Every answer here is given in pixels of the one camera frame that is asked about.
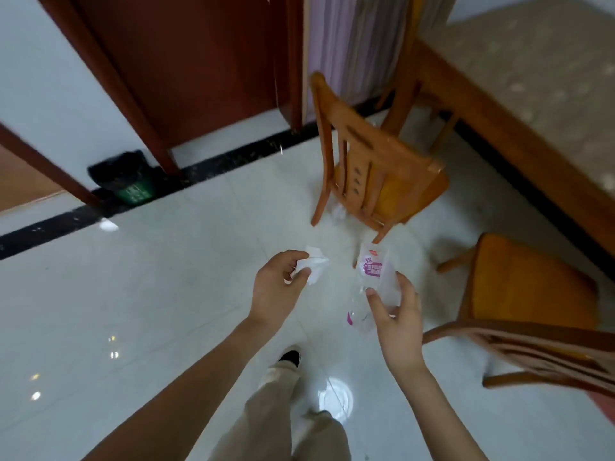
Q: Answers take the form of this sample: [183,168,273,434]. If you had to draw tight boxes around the black green trash bin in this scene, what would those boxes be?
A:
[88,149,157,206]

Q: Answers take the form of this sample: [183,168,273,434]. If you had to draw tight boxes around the person's left forearm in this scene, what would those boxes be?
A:
[81,316,275,461]

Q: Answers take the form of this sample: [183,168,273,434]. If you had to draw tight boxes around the person's right forearm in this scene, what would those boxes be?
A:
[391,362,489,461]

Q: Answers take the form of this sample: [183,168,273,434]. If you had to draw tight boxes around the person's left hand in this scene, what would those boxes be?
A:
[249,249,313,328]

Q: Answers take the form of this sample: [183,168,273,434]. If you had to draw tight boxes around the wooden table with patterned cover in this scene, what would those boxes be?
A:
[382,0,615,284]

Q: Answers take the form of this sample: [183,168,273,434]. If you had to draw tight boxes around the dark red wooden door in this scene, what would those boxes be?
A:
[36,0,306,176]

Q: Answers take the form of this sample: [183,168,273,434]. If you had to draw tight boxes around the white tissue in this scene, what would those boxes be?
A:
[290,243,331,287]

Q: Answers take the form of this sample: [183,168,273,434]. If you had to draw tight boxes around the person's right hand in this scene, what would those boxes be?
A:
[365,271,425,376]

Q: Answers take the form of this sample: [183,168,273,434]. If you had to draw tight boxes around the dark red door frame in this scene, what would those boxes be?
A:
[0,122,101,209]

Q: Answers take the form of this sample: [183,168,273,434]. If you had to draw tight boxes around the light wood shelf cabinet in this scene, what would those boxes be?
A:
[302,0,457,123]

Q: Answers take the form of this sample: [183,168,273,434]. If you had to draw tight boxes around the clear pink printed wrapper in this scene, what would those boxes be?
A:
[347,242,402,332]

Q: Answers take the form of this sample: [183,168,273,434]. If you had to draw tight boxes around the beige trousers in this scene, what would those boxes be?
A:
[209,362,352,461]

